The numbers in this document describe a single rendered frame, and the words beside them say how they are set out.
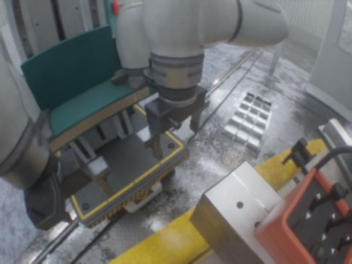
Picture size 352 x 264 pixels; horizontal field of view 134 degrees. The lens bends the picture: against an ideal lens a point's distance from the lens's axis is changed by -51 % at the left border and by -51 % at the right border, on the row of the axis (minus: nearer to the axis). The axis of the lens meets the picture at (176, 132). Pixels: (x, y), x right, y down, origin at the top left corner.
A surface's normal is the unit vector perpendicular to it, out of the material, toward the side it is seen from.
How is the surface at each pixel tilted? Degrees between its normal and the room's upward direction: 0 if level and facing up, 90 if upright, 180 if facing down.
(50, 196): 0
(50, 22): 90
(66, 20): 90
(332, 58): 90
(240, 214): 0
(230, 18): 87
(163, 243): 0
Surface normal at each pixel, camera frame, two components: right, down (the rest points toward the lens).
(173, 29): -0.12, 0.80
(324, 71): -0.60, 0.60
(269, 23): 0.29, 0.58
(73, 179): 0.68, 0.55
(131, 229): 0.00, -0.66
